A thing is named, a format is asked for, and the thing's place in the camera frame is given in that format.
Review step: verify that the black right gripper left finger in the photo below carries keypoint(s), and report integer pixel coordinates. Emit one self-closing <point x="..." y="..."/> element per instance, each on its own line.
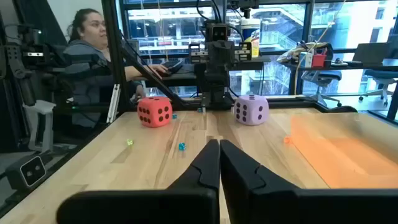
<point x="174" y="205"/>

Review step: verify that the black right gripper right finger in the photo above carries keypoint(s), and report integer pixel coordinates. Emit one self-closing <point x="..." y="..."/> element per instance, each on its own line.
<point x="280" y="205"/>

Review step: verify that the large purple foam die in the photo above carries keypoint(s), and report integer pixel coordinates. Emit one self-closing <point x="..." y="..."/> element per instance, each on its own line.
<point x="251" y="109"/>

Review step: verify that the small orange die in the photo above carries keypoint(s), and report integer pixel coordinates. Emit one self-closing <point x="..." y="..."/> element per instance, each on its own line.
<point x="287" y="140"/>

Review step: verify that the orange translucent plastic tray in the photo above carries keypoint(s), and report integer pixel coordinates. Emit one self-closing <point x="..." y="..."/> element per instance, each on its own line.
<point x="342" y="155"/>

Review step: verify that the large red foam die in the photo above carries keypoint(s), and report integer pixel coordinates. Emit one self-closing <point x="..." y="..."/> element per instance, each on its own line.
<point x="154" y="112"/>

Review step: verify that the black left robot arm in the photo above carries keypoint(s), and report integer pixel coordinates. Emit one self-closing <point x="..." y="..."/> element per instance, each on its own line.
<point x="216" y="84"/>

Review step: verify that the yellow wipes canister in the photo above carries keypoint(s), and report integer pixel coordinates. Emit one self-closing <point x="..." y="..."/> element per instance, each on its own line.
<point x="251" y="37"/>

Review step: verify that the black side desk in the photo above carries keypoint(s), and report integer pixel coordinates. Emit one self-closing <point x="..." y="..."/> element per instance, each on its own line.
<point x="183" y="79"/>

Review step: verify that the black keyboard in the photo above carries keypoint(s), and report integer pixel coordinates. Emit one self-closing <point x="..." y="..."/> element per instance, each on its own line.
<point x="171" y="67"/>

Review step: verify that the crumpled bag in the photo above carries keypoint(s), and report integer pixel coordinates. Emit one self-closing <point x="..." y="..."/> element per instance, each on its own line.
<point x="295" y="51"/>

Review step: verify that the small green die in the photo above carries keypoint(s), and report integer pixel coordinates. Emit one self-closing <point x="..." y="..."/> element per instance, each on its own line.
<point x="130" y="142"/>

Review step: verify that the small white box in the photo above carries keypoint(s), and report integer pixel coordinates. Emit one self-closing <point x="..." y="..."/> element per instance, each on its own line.
<point x="306" y="59"/>

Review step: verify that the black office chair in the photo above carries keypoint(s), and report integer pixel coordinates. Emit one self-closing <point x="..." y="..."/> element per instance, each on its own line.
<point x="381" y="76"/>
<point x="323" y="76"/>

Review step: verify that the silver aluminium extrusion bar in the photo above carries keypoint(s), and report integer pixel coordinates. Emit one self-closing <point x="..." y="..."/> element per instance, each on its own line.
<point x="113" y="102"/>

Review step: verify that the person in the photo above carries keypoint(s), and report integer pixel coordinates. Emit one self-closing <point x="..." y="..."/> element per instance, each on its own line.
<point x="87" y="71"/>

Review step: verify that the dark laptop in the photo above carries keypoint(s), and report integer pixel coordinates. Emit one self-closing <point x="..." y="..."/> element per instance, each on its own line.
<point x="371" y="53"/>

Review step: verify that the long black office desk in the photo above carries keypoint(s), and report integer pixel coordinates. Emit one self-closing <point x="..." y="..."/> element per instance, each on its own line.
<point x="373" y="66"/>

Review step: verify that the white printed stand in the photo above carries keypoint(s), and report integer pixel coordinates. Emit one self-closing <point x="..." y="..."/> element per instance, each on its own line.
<point x="40" y="107"/>

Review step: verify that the black equipment stand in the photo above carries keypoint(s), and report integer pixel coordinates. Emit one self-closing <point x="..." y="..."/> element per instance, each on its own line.
<point x="18" y="62"/>

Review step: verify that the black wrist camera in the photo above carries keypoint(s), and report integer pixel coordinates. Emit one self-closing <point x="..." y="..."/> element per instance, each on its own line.
<point x="219" y="32"/>

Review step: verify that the black table-level camera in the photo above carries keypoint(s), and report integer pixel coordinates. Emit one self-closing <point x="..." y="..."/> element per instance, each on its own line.
<point x="29" y="171"/>

